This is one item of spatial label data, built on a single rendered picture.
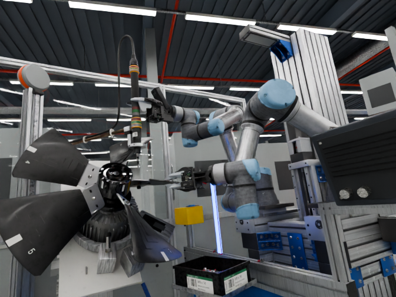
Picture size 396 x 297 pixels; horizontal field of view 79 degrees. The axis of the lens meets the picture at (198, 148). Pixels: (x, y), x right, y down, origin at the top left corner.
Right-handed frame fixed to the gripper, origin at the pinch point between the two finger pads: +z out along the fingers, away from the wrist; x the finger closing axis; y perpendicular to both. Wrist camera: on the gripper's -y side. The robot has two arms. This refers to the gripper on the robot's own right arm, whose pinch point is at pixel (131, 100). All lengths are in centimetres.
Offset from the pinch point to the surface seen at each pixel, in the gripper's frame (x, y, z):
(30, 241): -7, 51, 33
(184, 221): 20, 54, -37
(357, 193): -68, 46, -23
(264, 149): 173, -46, -354
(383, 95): -18, -86, -396
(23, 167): 17.5, 26.4, 34.4
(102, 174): -3.4, 32.1, 13.4
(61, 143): 12.8, 17.7, 23.3
